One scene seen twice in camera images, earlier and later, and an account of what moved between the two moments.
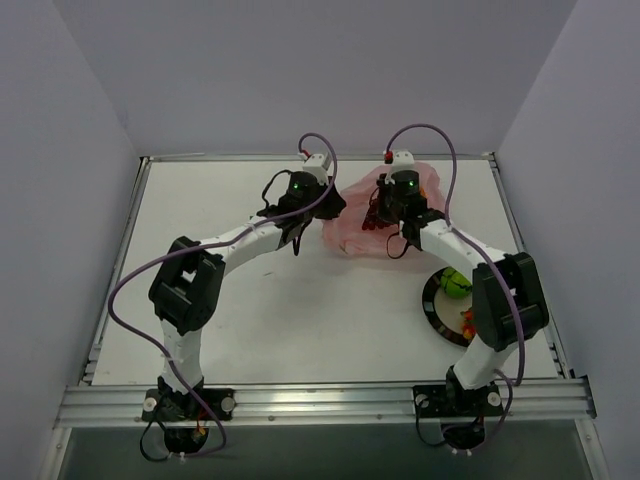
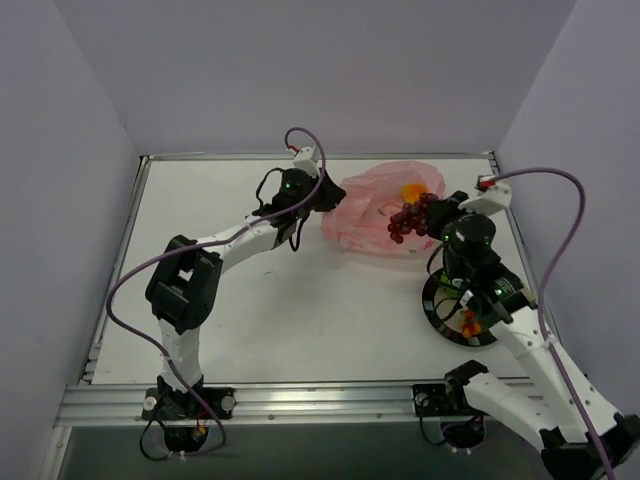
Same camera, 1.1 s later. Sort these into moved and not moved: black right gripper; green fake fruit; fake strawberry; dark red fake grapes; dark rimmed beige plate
Moved: dark red fake grapes; black right gripper
Not moved: dark rimmed beige plate; green fake fruit; fake strawberry
